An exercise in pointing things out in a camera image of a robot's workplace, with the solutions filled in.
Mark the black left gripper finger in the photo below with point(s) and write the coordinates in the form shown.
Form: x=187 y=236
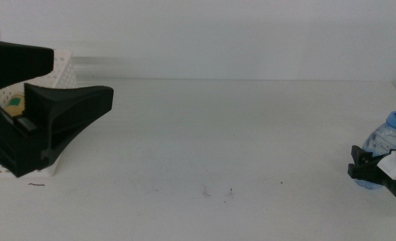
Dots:
x=74 y=107
x=20 y=63

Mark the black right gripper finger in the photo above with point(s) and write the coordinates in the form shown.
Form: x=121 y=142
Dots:
x=365 y=172
x=360 y=155

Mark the clear water bottle blue cap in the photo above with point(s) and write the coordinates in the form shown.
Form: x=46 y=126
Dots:
x=383 y=139

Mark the small dark thread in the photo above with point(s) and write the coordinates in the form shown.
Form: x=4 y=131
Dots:
x=35 y=184

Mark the white perforated plastic basket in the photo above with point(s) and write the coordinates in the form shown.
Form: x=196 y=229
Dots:
x=64 y=53

